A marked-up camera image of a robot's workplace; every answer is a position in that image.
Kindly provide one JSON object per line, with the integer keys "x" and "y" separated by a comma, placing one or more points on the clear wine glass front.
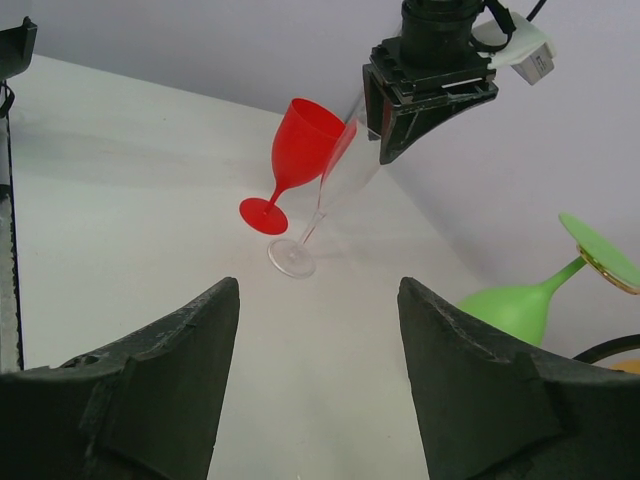
{"x": 352, "y": 164}

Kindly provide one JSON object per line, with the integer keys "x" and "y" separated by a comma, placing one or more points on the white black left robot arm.
{"x": 433, "y": 28}

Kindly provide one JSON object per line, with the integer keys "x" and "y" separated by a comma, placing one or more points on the red wine glass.
{"x": 300, "y": 151}

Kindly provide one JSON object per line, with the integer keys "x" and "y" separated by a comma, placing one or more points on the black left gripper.
{"x": 406, "y": 101}

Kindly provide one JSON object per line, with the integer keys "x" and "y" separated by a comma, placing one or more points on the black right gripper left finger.
{"x": 146, "y": 406}

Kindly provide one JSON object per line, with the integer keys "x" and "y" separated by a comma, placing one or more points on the green wine glass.
{"x": 522, "y": 310}

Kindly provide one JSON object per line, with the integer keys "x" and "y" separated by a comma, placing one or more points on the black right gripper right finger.
{"x": 490, "y": 406}

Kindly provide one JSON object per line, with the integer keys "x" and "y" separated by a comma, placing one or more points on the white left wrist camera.
{"x": 518, "y": 44}

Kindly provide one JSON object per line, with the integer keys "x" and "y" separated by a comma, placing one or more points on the yellow wine glass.
{"x": 629, "y": 366}

